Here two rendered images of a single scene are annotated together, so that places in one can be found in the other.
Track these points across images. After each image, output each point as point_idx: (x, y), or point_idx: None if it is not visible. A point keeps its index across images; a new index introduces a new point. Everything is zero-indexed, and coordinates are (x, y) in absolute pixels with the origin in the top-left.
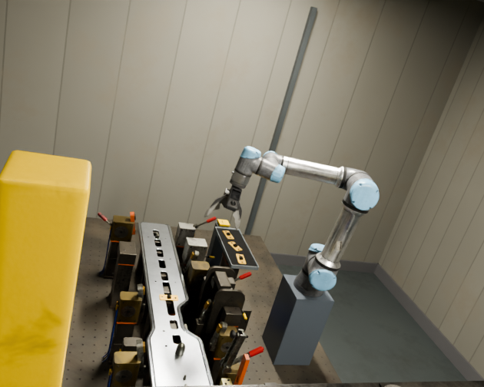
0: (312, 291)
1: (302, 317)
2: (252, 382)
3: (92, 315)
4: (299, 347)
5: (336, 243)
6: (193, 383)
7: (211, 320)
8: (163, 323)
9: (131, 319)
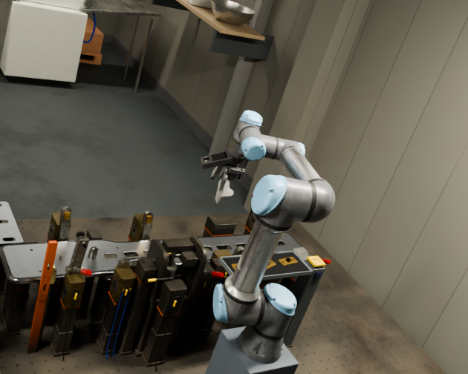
0: (242, 339)
1: (221, 365)
2: None
3: None
4: None
5: (240, 257)
6: (56, 265)
7: None
8: (128, 247)
9: (134, 240)
